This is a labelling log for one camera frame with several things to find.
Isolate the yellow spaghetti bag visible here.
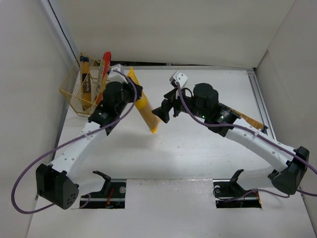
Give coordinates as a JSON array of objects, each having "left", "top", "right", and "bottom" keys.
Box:
[{"left": 126, "top": 66, "right": 162, "bottom": 134}]

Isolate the navy label spaghetti bag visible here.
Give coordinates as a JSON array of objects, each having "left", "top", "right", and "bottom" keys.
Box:
[{"left": 80, "top": 56, "right": 91, "bottom": 111}]

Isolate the red spaghetti bag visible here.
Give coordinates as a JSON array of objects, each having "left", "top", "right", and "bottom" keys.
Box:
[{"left": 95, "top": 51, "right": 111, "bottom": 105}]

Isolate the blue patterned spaghetti bag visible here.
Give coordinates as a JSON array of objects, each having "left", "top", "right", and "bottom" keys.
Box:
[{"left": 223, "top": 105, "right": 268, "bottom": 134}]

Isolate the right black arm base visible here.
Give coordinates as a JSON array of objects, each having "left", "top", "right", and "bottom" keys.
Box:
[{"left": 213, "top": 169, "right": 262, "bottom": 209}]

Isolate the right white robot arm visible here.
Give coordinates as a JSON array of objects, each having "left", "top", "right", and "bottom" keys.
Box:
[{"left": 152, "top": 83, "right": 309, "bottom": 195}]

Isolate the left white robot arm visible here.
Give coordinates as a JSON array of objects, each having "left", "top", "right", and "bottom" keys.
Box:
[{"left": 36, "top": 82, "right": 143, "bottom": 210}]

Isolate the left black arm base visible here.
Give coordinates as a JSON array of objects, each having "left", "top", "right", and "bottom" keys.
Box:
[{"left": 79, "top": 171, "right": 127, "bottom": 209}]

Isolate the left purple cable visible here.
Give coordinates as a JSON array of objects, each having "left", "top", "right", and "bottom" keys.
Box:
[{"left": 11, "top": 69, "right": 137, "bottom": 214}]

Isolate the purple cable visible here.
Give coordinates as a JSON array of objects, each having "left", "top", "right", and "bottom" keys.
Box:
[
  {"left": 11, "top": 69, "right": 137, "bottom": 214},
  {"left": 175, "top": 83, "right": 317, "bottom": 199}
]

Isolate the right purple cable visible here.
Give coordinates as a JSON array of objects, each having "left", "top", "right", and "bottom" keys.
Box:
[{"left": 175, "top": 83, "right": 317, "bottom": 199}]

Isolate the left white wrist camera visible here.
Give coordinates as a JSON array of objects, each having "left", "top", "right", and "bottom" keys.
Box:
[{"left": 107, "top": 64, "right": 127, "bottom": 83}]

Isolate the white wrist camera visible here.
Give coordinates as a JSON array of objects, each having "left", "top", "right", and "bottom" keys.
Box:
[
  {"left": 169, "top": 71, "right": 188, "bottom": 88},
  {"left": 107, "top": 64, "right": 127, "bottom": 83}
]

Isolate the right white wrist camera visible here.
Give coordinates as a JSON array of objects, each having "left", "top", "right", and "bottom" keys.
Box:
[{"left": 169, "top": 71, "right": 188, "bottom": 88}]

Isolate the yellow wire mesh basket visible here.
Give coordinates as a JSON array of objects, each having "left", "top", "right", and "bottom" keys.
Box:
[{"left": 59, "top": 53, "right": 101, "bottom": 117}]

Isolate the aluminium rail right edge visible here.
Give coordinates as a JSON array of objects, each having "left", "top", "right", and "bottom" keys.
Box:
[{"left": 247, "top": 69, "right": 276, "bottom": 139}]

